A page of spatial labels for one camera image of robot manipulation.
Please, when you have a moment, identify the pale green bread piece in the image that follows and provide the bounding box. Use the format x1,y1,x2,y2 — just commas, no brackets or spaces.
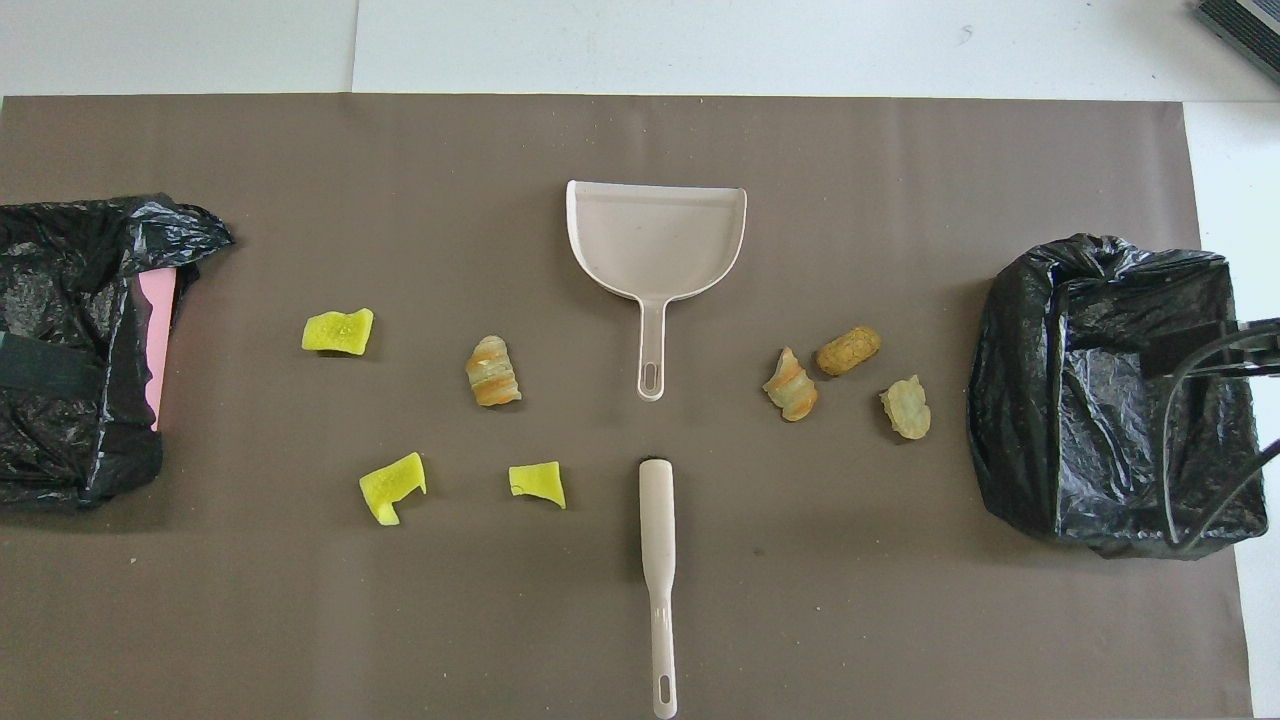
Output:
879,375,932,441

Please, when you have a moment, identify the yellow sponge piece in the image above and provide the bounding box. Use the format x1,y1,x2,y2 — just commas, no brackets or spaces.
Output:
301,307,375,357
359,452,428,527
508,461,567,510

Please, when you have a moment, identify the brown peanut shaped bread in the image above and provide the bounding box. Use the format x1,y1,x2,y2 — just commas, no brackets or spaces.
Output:
815,325,883,378

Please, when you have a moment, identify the striped orange bread piece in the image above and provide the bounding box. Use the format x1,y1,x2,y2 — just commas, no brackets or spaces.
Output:
763,346,819,423
465,335,523,408

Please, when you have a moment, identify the beige plastic dustpan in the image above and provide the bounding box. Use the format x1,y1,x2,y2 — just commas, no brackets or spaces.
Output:
565,179,748,403

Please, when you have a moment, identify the beige handled cleaning brush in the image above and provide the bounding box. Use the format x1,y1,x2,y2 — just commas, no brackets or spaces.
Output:
638,456,679,720

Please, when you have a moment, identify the black plastic trash bag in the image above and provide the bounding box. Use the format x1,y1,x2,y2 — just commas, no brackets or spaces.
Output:
0,193,236,511
966,233,1271,561

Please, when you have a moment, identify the pink plastic bin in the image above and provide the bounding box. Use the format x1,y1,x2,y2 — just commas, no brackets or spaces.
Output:
135,268,179,433

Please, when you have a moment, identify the dark grey ribbed device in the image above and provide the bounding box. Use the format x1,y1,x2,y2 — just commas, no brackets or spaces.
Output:
1195,0,1280,86

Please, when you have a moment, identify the brown paper table mat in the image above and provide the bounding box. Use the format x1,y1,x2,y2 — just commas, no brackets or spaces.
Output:
0,93,1256,720

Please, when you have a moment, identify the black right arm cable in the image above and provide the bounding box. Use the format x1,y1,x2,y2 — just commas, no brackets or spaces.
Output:
1160,325,1280,551

